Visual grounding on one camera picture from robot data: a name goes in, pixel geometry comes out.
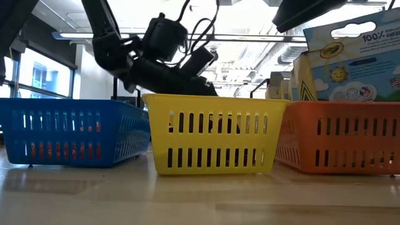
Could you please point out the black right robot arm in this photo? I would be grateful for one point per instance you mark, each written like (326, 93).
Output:
(306, 12)

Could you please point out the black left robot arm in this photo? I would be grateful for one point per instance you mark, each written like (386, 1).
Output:
(106, 43)

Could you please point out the large office window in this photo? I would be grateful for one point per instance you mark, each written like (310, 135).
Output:
(43, 75)

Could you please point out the yellow plastic basket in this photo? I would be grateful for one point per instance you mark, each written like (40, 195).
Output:
(212, 139)

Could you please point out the long ceiling light strip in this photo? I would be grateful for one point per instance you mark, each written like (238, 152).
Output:
(75, 35)

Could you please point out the blue plastic basket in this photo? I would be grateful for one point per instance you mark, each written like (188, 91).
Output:
(75, 136)

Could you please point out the orange plastic basket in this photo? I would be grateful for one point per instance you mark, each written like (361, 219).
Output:
(343, 140)

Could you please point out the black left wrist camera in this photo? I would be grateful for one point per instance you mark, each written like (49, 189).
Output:
(197, 62)

